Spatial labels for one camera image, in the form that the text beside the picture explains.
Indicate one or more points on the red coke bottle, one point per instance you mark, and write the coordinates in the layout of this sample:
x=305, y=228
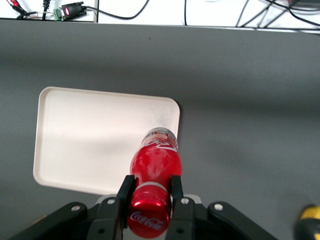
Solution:
x=156, y=165

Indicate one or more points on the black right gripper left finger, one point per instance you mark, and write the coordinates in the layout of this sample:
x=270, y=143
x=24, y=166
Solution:
x=110, y=217

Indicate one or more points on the cream plastic tray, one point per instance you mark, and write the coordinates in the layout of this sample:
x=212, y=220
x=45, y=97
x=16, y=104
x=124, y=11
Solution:
x=95, y=140

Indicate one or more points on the black serial connector green terminal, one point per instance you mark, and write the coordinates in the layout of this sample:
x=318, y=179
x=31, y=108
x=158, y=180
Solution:
x=71, y=10

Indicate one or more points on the grey metal post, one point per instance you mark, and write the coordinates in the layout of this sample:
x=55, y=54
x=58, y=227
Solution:
x=96, y=10

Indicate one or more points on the red alligator clip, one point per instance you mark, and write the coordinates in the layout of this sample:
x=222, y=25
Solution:
x=15, y=3

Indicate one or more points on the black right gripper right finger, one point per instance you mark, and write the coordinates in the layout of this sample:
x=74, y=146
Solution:
x=185, y=220

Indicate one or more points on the yellow toy hot dog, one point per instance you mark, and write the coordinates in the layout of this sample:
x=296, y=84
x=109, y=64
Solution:
x=310, y=220

